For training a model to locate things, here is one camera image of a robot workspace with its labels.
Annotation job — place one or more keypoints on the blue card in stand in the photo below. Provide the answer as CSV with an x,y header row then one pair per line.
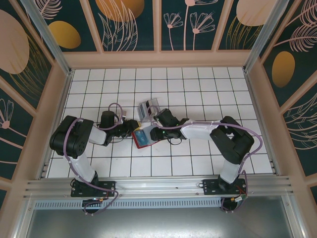
x,y
142,110

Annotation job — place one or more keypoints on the red leather card holder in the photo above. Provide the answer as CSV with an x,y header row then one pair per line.
x,y
134,136

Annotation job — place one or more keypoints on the white maroon card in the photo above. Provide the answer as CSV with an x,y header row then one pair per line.
x,y
149,107

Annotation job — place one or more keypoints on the clear acrylic tray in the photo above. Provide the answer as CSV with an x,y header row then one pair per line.
x,y
143,119

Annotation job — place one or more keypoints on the yellow power connector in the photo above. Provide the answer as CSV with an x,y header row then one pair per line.
x,y
237,199
101,199

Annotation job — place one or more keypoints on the blue credit card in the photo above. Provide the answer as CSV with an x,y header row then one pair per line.
x,y
142,137

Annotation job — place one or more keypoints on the grey metal sheet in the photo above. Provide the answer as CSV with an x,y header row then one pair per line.
x,y
161,223

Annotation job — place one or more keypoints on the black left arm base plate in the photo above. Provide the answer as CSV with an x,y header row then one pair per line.
x,y
109,186

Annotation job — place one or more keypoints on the aluminium frame post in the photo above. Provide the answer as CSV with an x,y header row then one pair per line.
x,y
268,37
48,37

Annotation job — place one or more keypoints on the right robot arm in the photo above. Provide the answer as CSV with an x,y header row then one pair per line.
x,y
232,138

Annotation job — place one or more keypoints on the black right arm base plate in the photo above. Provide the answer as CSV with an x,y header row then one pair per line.
x,y
210,184

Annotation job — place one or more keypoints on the aluminium front rail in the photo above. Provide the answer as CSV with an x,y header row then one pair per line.
x,y
158,184

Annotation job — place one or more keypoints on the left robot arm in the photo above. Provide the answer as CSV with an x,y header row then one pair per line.
x,y
71,138

